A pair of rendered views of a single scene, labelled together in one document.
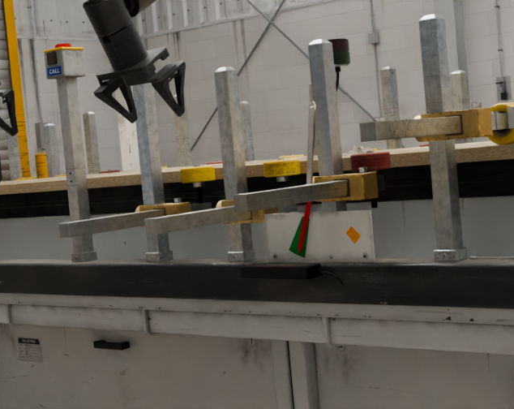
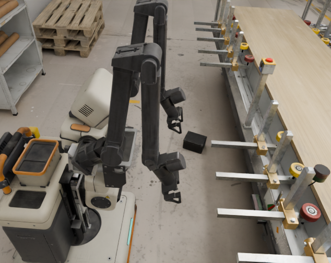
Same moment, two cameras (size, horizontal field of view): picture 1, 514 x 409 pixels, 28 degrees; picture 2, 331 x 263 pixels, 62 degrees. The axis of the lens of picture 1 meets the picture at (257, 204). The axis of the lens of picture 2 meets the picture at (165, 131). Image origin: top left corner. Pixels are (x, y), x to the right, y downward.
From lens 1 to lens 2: 1.51 m
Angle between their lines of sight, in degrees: 58
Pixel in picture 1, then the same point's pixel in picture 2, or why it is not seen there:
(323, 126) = (291, 193)
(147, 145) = (264, 123)
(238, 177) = (273, 166)
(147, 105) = (270, 111)
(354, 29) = not seen: outside the picture
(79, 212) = (249, 115)
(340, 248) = (273, 226)
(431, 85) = (318, 241)
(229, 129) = (277, 152)
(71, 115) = (260, 86)
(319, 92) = (297, 184)
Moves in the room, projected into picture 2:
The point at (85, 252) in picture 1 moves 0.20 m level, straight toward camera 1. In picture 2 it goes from (246, 127) to (231, 140)
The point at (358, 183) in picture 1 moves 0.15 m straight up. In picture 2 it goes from (285, 223) to (298, 204)
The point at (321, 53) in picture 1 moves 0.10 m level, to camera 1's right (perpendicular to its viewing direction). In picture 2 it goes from (305, 175) to (328, 192)
